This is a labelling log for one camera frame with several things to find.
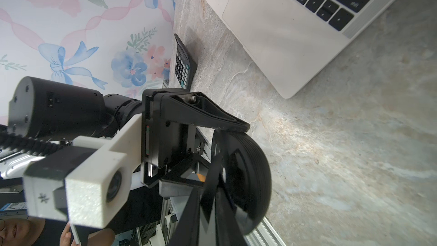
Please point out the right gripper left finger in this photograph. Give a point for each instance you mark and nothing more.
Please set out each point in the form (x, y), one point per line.
(198, 224)

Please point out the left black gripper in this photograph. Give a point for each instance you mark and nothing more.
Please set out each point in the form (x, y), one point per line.
(171, 144)

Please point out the silver laptop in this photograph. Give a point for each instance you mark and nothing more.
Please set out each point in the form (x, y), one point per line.
(293, 40)

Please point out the black wireless mouse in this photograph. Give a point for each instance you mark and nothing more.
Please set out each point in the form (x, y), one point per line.
(246, 175)

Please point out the aluminium front rail frame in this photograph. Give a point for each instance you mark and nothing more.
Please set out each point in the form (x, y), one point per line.
(263, 235)

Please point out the black calculator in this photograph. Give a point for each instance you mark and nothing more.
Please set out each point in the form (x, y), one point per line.
(185, 66)

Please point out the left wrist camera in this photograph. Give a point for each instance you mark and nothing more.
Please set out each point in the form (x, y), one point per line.
(88, 182)

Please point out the person face and hand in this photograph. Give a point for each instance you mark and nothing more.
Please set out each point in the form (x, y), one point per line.
(36, 232)

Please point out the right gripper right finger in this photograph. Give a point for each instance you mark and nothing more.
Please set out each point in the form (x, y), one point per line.
(227, 230)

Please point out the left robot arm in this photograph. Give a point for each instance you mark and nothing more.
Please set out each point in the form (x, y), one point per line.
(42, 113)

